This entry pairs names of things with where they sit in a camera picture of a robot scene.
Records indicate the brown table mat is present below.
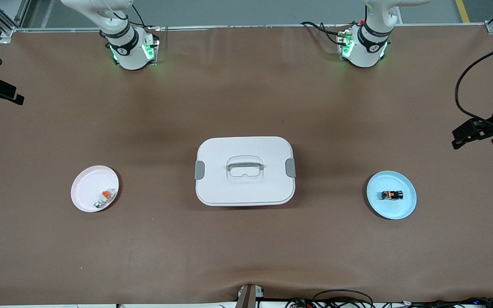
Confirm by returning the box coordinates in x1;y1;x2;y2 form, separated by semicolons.
0;24;493;305

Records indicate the white lidded storage box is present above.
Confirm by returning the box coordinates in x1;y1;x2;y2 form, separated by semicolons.
194;136;297;207

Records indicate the black base cable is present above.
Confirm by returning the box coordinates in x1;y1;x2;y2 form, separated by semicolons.
132;3;161;30
300;21;352;47

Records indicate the yellow floor tape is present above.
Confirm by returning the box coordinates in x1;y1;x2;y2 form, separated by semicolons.
455;0;472;23

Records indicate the small orange white connector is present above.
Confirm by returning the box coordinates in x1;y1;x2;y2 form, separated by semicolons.
94;188;116;209

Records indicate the black right base cable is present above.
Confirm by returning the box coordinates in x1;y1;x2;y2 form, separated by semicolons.
132;3;161;30

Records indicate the light blue round plate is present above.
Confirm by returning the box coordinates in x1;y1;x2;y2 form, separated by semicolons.
366;170;417;220

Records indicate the black looped cable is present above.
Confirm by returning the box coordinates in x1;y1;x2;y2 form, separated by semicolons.
313;289;374;308

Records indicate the pink round plate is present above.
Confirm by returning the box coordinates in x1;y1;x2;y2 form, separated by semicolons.
71;165;119;213

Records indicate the aluminium table edge rail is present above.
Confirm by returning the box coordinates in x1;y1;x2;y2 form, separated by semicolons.
0;23;493;40

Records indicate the black cable bundle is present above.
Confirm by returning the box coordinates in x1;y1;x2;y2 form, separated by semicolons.
401;296;493;308

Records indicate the black left base cable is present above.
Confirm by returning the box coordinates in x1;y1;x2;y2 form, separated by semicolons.
300;21;352;47

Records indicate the grey metal table bracket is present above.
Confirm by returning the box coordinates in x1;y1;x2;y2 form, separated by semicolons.
237;284;265;308

